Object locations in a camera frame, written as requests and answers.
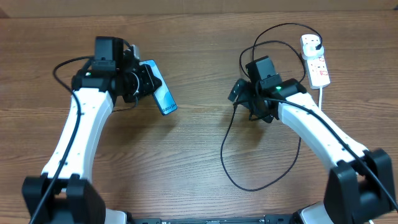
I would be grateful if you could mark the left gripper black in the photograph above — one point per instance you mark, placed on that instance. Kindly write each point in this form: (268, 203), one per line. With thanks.
(148, 83)

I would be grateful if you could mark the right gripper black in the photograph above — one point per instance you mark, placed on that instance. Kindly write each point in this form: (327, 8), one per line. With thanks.
(244, 100)

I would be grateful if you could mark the Samsung Galaxy smartphone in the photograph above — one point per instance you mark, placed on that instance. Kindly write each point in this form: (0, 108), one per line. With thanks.
(162, 95)

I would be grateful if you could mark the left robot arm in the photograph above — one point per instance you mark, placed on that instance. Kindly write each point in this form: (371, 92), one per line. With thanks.
(64, 192)

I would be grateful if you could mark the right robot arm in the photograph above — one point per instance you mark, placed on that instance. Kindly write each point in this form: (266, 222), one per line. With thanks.
(360, 183)

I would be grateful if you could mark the white USB charger plug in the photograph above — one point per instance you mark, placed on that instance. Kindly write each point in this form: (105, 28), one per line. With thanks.
(310, 51)

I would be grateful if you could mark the white power strip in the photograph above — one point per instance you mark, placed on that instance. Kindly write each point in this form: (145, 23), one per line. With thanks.
(316, 68)

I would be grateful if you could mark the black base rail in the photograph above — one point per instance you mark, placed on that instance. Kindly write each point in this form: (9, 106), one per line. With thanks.
(211, 221)

